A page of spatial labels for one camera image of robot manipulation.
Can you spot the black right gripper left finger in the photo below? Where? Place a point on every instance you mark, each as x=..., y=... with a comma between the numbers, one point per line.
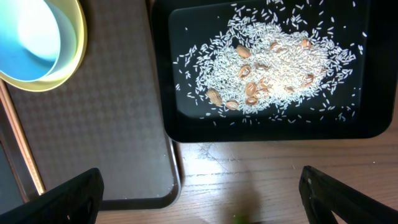
x=78, y=200

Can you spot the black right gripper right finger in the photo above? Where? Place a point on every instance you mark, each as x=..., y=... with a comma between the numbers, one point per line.
x=324, y=198

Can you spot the wooden chopstick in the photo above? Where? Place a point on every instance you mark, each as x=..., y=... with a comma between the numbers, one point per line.
x=21, y=139

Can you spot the yellow round plate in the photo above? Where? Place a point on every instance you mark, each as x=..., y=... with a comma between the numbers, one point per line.
x=74, y=12

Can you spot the light blue bowl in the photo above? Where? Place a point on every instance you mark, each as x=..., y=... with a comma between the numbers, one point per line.
x=37, y=39

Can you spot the brown serving tray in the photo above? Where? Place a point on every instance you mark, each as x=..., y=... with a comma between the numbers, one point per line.
x=106, y=115

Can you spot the rice and nuts pile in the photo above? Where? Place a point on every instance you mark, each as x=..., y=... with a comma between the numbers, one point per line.
x=258, y=62

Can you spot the black rectangular tray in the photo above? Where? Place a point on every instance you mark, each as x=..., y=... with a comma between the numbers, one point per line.
x=373, y=93

